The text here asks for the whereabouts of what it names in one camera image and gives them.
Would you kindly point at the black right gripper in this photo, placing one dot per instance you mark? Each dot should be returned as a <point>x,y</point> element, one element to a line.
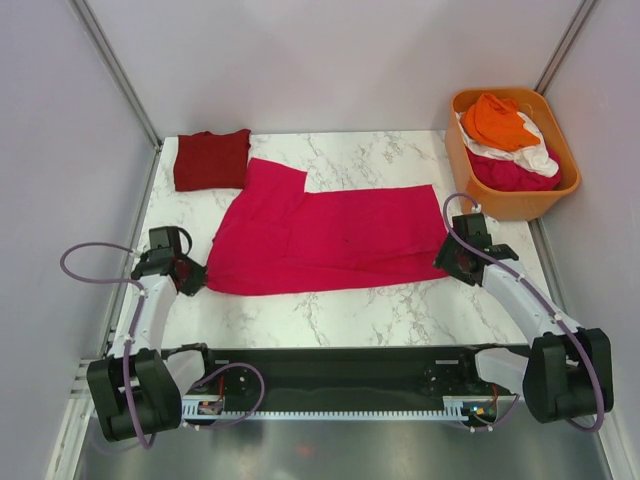
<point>443,260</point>

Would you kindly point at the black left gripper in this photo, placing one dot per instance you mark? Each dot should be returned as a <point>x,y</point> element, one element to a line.
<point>199,276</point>

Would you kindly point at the magenta t-shirt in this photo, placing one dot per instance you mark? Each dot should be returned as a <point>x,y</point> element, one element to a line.
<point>278,238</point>
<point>507,176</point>

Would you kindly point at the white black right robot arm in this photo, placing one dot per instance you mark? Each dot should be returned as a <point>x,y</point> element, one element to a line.
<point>540,320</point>

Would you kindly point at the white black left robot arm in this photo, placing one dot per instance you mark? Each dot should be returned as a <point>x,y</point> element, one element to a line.
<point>137,388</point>

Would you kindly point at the magenta t-shirt in basket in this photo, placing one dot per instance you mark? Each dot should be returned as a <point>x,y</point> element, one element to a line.
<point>507,176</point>

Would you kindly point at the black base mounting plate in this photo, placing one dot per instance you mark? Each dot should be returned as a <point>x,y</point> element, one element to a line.
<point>344,378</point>

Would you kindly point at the folded dark red t-shirt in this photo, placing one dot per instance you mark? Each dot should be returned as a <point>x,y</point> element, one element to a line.
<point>211,161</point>

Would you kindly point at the orange plastic laundry basket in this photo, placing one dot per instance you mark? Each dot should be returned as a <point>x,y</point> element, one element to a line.
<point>524,205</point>

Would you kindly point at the white t-shirt in basket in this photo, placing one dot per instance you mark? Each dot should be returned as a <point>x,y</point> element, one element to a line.
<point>535,159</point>

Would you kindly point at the orange t-shirt in basket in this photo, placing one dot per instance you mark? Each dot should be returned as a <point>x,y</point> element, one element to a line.
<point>495,122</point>

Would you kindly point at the white slotted cable duct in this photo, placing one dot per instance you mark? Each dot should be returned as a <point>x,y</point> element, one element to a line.
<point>196,409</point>

